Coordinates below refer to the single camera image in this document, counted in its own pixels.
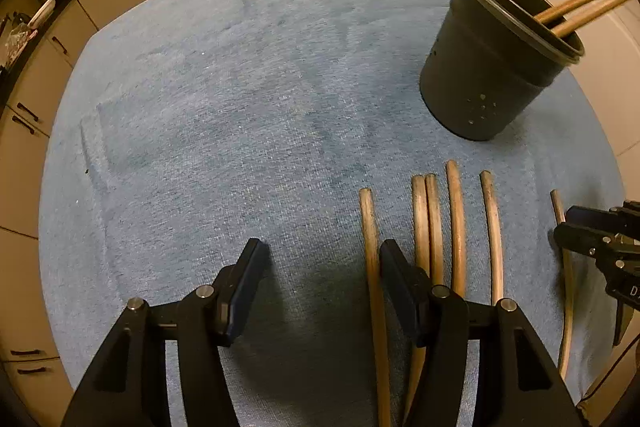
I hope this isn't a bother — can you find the pink food bag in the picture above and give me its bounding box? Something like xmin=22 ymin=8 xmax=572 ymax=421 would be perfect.
xmin=5 ymin=14 xmax=38 ymax=68

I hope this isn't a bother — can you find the dark grey chopstick holder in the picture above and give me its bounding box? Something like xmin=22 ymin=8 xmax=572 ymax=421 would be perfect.
xmin=419 ymin=0 xmax=586 ymax=142

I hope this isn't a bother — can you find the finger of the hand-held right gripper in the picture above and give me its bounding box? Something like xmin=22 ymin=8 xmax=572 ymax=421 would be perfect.
xmin=553 ymin=223 xmax=640 ymax=259
xmin=566 ymin=202 xmax=640 ymax=236

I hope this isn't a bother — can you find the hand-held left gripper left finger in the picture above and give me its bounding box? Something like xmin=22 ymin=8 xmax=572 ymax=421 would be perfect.
xmin=62 ymin=238 xmax=273 ymax=427

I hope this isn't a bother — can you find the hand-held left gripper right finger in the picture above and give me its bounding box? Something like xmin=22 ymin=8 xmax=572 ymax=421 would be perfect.
xmin=378 ymin=240 xmax=586 ymax=427

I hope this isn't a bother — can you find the blue towel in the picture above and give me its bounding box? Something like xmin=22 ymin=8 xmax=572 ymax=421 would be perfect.
xmin=39 ymin=0 xmax=626 ymax=427

